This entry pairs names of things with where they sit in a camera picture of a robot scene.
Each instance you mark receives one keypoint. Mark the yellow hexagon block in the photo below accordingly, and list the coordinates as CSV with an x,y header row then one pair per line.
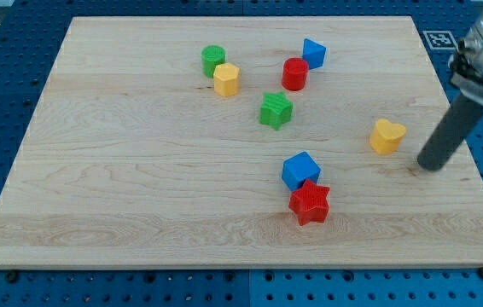
x,y
226,79

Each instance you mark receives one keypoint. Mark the black white fiducial marker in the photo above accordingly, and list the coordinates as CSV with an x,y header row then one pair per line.
x,y
440,39

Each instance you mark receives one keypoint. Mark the wooden board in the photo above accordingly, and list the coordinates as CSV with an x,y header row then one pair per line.
x,y
132,161

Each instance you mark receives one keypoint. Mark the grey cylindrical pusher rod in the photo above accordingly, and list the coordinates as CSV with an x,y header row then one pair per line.
x,y
459,120

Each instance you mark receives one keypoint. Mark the yellow heart block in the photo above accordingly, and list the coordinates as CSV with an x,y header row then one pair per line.
x,y
386,136

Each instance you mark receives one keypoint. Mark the green cylinder block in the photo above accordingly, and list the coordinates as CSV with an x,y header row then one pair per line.
x,y
211,56

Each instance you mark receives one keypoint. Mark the red cylinder block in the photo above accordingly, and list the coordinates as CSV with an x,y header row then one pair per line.
x,y
294,74

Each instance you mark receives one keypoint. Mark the blue pentagon block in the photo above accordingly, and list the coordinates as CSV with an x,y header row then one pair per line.
x,y
313,53

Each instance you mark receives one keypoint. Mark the blue cube block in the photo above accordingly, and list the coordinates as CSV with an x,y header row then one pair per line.
x,y
298,168

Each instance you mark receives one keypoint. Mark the red star block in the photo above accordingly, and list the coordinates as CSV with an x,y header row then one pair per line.
x,y
310,203

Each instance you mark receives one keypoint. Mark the green star block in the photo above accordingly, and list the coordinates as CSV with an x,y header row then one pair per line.
x,y
275,110

